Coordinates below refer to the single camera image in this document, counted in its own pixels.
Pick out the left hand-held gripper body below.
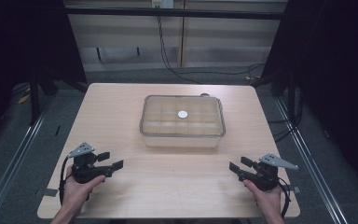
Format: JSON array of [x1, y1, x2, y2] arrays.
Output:
[[66, 142, 115, 185]]

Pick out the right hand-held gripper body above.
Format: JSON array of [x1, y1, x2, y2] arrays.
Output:
[[238, 153, 299, 192]]

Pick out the person's right hand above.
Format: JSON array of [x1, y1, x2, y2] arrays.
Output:
[[242, 179, 282, 217]]

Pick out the person's left hand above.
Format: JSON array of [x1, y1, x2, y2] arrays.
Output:
[[61, 166, 107, 216]]

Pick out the white plastic storage box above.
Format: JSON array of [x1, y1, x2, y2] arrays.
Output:
[[139, 94, 226, 149]]

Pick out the clear box lid grey rim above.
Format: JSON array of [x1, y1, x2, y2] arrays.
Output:
[[138, 94, 227, 139]]

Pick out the black metal stand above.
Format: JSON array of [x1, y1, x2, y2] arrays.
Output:
[[28, 69, 42, 127]]

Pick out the yellow floor object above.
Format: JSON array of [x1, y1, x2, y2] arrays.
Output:
[[17, 92, 32, 105]]

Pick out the dark curtain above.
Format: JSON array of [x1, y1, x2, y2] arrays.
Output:
[[260, 0, 358, 200], [0, 0, 88, 147]]

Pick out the black horizontal metal bar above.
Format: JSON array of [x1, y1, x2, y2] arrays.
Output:
[[64, 7, 288, 21]]

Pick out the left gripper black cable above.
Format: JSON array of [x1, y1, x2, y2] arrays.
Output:
[[58, 156, 73, 206]]

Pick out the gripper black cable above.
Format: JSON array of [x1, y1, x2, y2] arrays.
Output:
[[275, 176, 294, 219], [58, 156, 73, 206]]

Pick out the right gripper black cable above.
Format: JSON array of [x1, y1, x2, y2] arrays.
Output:
[[275, 176, 294, 219]]

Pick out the metal floor rail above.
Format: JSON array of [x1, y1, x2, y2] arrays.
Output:
[[0, 96, 54, 224], [273, 96, 350, 224]]

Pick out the black floor cables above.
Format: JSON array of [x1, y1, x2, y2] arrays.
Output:
[[266, 88, 305, 144]]

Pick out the black hanging wall cable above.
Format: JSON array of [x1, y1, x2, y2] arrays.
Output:
[[157, 14, 266, 86]]

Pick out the white wall socket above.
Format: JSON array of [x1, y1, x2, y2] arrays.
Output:
[[150, 0, 175, 9]]

